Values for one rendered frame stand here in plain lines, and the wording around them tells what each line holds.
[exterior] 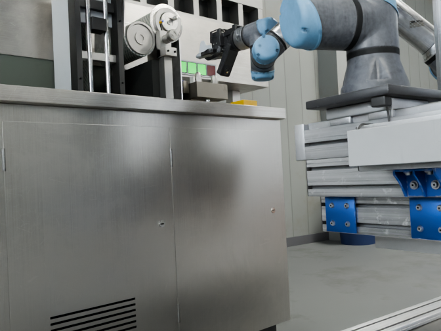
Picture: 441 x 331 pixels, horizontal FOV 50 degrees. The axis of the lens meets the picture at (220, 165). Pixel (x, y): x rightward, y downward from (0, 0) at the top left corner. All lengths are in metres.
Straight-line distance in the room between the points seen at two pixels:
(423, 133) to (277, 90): 3.54
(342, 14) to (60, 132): 0.76
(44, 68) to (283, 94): 2.79
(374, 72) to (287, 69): 3.42
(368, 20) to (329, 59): 3.61
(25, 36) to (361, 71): 1.32
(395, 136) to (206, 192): 0.82
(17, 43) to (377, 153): 1.44
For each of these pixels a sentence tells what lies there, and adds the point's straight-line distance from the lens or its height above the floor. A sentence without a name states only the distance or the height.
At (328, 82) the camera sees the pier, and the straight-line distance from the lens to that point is 4.68.
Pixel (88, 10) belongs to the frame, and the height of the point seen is 1.19.
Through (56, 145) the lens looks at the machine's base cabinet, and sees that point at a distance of 1.31.
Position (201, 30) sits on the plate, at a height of 1.38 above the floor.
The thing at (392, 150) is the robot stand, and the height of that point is 0.68.
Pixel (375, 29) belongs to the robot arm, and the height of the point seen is 0.95.
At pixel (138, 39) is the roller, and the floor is 1.17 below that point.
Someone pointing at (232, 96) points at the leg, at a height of 1.11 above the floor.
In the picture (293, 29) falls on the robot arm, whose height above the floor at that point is 0.96.
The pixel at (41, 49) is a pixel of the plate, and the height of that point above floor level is 1.18.
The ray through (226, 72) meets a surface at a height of 1.01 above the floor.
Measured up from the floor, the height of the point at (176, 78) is 1.05.
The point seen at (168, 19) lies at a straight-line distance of 1.89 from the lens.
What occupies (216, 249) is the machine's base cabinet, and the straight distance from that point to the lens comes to 1.59.
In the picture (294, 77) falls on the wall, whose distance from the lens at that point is 4.53.
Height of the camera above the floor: 0.65
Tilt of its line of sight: 1 degrees up
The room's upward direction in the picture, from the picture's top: 3 degrees counter-clockwise
